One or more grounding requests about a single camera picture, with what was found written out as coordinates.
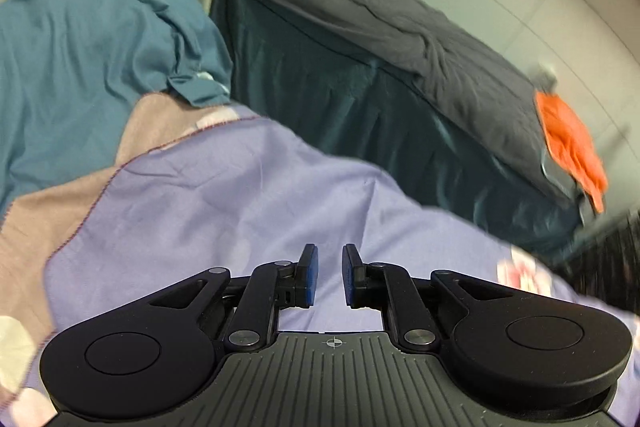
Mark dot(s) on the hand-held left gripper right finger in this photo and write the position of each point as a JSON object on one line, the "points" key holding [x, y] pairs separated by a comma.
{"points": [[350, 274]]}

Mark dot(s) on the teal blue garment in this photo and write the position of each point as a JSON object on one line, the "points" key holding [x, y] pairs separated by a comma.
{"points": [[85, 57]]}

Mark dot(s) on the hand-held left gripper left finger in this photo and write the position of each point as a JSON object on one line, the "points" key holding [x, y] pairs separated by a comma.
{"points": [[310, 272]]}

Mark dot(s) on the purple floral blanket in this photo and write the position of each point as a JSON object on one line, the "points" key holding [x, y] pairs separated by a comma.
{"points": [[225, 197]]}

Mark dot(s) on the grey quilt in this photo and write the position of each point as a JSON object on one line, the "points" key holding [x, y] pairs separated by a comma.
{"points": [[380, 27]]}

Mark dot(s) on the dark teal bed skirt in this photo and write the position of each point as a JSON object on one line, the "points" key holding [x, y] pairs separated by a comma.
{"points": [[360, 122]]}

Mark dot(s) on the orange cloth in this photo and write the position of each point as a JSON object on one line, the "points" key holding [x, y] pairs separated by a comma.
{"points": [[570, 142]]}

